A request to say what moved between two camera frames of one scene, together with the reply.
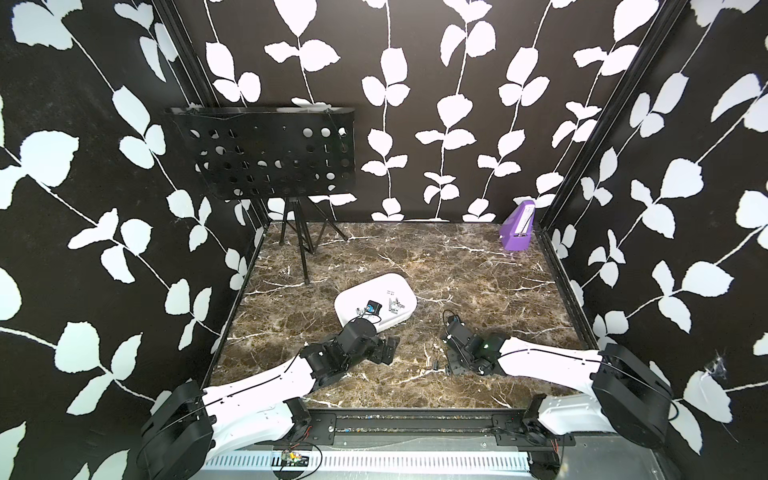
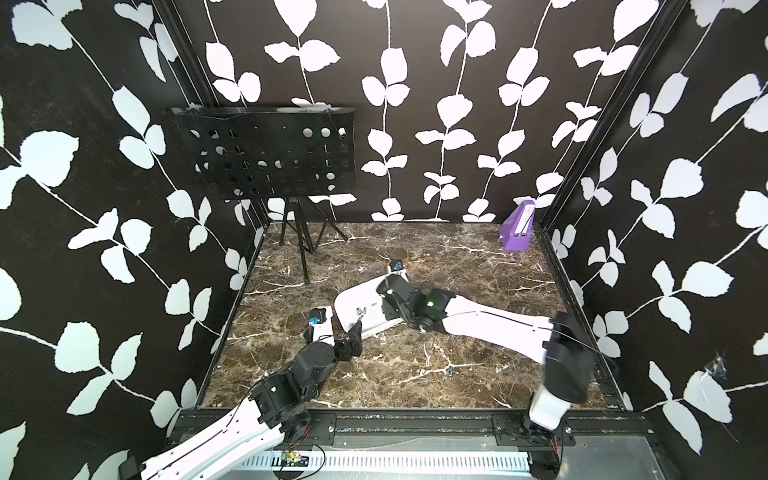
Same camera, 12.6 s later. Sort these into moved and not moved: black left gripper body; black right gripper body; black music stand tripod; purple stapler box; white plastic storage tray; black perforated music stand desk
Moved: black right gripper body; black left gripper body
Not moved: black music stand tripod; black perforated music stand desk; purple stapler box; white plastic storage tray
